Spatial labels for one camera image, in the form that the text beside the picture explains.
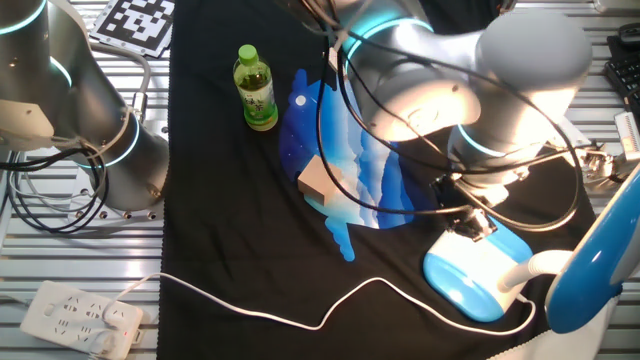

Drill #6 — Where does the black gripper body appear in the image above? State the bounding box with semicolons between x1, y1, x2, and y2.
430;173;484;224

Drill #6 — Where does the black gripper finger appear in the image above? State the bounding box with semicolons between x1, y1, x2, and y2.
472;208;499;237
449;217;479;242

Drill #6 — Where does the blue and white desk lamp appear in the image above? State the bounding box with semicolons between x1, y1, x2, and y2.
422;164;640;335

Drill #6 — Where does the wooden cube block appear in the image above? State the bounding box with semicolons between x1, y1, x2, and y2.
297;154;343;207

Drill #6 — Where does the light grey cloth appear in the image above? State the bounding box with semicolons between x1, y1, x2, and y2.
489;297;622;360

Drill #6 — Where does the black keyboard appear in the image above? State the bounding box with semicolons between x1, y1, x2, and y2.
603;52;640;115

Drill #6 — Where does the black cloth with blue print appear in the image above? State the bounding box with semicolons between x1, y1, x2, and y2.
155;0;596;360

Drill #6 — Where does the green tea bottle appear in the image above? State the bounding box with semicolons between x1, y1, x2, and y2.
232;43;279;132

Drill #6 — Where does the black computer mouse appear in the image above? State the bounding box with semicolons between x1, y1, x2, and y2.
615;22;640;49

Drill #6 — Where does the black white fiducial marker board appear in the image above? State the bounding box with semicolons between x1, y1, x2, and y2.
89;0;176;59

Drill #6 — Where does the white power plug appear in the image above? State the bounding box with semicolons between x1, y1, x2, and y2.
89;331;120;357

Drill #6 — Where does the white power strip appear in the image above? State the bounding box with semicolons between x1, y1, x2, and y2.
0;279;146;360

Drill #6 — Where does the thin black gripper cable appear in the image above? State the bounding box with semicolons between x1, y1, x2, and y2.
313;0;481;217

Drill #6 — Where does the silver finned camera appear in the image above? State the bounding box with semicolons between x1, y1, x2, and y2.
613;110;640;162

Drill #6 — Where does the white lamp power cable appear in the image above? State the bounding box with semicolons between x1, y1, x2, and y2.
102;272;537;336

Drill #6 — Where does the thick grey robot cable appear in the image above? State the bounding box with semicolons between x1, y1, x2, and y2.
84;42;152;124

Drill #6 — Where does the black cable bundle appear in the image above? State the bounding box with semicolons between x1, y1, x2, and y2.
0;142;111;235

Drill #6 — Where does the thin white cable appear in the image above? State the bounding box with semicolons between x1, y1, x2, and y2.
8;157;104;214

